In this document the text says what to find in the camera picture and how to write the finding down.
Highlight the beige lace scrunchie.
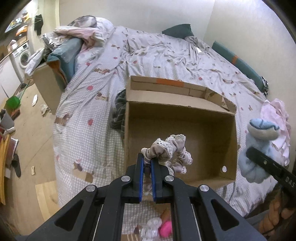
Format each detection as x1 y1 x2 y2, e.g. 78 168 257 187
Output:
141 134 193 175

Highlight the light blue plush toy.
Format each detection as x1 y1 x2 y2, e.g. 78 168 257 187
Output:
238 118 280 184

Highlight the white cloth toy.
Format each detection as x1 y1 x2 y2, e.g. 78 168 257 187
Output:
139 217 162 241

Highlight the pink rubber duck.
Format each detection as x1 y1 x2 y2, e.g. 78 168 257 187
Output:
159 220 173 238

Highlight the orange tan cylinder toy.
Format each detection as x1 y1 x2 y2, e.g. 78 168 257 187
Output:
161 207 171 224

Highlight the person's right hand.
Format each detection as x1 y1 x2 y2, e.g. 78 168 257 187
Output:
258 192 295 240

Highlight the dark striped cloth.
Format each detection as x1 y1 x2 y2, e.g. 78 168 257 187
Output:
110 89 126 138

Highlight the open cardboard box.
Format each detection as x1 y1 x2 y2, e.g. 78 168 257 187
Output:
124 76 237 189

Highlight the pink white garment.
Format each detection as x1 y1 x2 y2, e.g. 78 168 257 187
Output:
260 98 292 167

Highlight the teal bolster cushion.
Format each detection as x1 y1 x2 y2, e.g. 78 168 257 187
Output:
212 41 269 96

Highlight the black slipper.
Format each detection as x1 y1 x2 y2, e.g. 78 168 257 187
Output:
11 153 22 178

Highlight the tall cardboard box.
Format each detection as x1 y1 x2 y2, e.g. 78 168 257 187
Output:
33 63 65 115

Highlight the wooden chair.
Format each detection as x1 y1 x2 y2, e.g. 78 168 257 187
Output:
0 134 11 205

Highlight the dark green pillow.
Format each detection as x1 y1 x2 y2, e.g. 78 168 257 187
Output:
162 24 194 39

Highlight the green dustpan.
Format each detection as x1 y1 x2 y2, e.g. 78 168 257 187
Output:
5 83 29 110

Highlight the pile of bedding clothes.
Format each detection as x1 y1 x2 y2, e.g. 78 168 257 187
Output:
24 15 114 85

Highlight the white washing machine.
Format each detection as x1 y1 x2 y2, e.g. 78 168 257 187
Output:
10 42 31 82

